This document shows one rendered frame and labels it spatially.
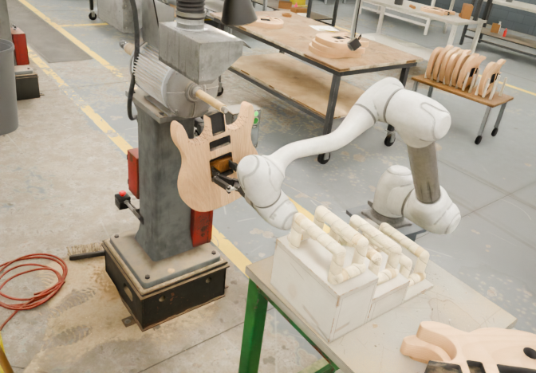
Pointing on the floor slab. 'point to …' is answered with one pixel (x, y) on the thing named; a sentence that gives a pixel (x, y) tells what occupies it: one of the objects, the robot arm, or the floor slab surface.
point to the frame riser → (161, 301)
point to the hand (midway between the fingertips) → (222, 167)
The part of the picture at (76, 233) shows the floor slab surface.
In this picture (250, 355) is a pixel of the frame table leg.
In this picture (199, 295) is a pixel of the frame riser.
